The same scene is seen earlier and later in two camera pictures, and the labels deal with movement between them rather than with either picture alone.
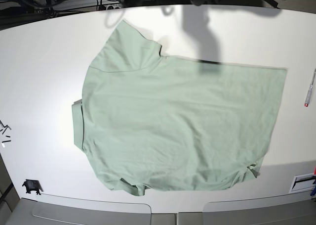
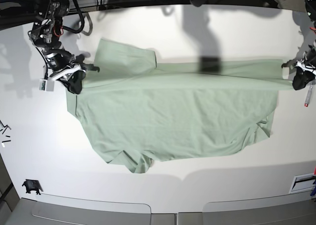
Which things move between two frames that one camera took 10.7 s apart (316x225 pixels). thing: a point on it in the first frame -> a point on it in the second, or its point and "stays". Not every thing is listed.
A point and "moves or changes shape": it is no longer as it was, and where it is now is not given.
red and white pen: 309,91 stays
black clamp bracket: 32,185 stays
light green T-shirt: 147,121 moves or changes shape
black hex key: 5,126 stays
